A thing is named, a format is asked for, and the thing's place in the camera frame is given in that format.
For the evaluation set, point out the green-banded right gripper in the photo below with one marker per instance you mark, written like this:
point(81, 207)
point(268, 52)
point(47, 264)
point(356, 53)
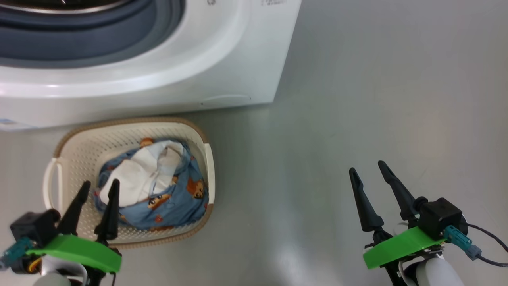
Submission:
point(401, 246)

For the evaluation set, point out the grey rubber door seal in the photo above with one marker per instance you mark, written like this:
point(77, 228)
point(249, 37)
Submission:
point(119, 35)

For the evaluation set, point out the cream perforated laundry basket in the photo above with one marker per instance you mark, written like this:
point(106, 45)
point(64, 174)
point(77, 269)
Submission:
point(87, 143)

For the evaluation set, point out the white washing machine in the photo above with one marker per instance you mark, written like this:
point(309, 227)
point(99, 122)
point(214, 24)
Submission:
point(198, 59)

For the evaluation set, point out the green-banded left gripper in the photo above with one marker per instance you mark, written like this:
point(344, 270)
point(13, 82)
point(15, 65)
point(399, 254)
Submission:
point(79, 252)

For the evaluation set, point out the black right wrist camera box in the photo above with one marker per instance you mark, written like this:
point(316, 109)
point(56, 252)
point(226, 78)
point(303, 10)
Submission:
point(440, 218)

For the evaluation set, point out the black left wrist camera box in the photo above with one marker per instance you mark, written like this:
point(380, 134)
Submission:
point(33, 228)

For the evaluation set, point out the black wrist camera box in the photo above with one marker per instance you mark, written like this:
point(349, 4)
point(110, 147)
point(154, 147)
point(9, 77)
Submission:
point(440, 218)
point(33, 228)

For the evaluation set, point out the white garment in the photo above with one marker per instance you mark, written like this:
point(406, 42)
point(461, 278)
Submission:
point(135, 174)

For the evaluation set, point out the blue bear-print garment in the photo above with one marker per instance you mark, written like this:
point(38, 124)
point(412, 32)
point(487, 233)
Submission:
point(178, 206)

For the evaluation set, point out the steel washing machine drum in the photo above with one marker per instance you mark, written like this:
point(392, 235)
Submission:
point(79, 8)

